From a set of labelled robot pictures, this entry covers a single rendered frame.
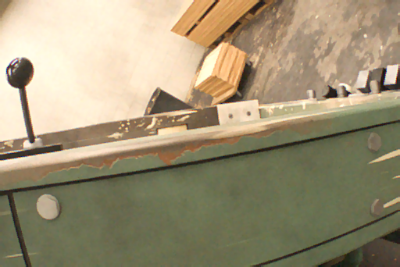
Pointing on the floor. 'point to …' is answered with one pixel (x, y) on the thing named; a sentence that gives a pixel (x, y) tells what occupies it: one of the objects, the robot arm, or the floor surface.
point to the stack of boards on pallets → (214, 19)
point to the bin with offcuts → (164, 103)
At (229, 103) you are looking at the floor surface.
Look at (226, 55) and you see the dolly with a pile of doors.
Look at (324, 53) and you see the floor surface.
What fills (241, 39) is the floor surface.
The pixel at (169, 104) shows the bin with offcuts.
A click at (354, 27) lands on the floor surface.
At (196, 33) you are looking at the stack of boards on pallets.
